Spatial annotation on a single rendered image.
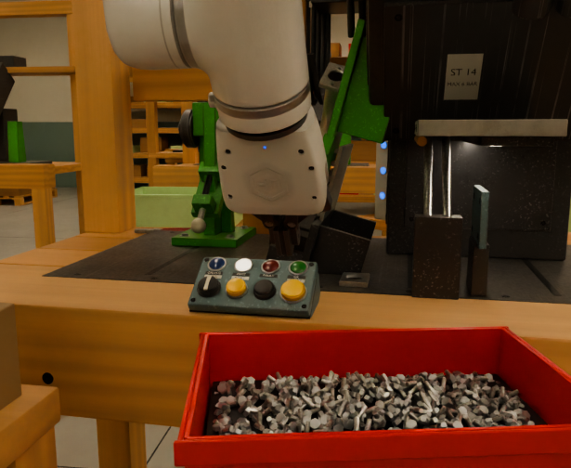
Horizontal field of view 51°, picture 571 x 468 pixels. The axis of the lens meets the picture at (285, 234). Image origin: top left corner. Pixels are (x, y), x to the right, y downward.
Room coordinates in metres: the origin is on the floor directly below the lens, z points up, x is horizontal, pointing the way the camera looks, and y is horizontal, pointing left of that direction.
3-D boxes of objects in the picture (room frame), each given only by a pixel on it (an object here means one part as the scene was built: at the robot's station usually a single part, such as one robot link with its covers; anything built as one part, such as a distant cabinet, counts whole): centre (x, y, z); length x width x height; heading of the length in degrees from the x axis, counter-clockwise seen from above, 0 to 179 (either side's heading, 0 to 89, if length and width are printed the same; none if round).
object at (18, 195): (9.33, 4.26, 0.22); 1.20 x 0.81 x 0.44; 176
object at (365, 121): (0.93, -0.12, 1.17); 0.13 x 0.12 x 0.20; 79
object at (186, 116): (1.18, 0.19, 1.12); 0.07 x 0.03 x 0.08; 169
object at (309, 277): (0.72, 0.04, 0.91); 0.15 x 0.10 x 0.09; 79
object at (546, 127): (0.86, -0.27, 1.11); 0.39 x 0.16 x 0.03; 169
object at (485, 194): (0.80, -0.27, 0.97); 0.10 x 0.02 x 0.14; 169
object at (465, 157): (1.09, -0.34, 1.07); 0.30 x 0.18 x 0.34; 79
